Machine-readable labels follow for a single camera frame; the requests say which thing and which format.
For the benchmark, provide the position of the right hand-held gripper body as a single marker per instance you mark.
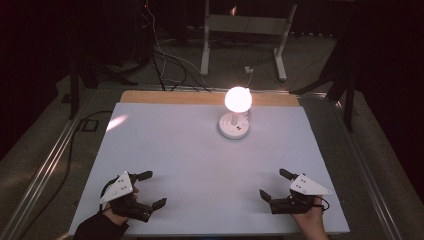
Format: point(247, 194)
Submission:
point(308, 186)

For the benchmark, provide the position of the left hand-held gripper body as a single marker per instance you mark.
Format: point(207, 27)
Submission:
point(117, 188)

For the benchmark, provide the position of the white globe table lamp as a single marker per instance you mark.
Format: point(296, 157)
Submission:
point(233, 128)

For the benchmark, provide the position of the person's left hand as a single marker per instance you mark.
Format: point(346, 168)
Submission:
point(115, 218)

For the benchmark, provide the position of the person's right hand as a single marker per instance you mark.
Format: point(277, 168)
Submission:
point(311, 221)

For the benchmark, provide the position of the white table cover board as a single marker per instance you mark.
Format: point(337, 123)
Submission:
point(200, 173)

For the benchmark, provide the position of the black floor plate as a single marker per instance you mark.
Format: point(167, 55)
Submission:
point(88, 125)

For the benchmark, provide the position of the black tripod stand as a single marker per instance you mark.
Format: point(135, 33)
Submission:
point(348, 100)
point(76, 80)

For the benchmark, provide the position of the white metal stand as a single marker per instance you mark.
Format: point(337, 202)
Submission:
point(245, 25)

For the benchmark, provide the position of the aluminium floor rail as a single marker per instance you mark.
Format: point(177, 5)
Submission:
point(366, 173)
point(43, 173)

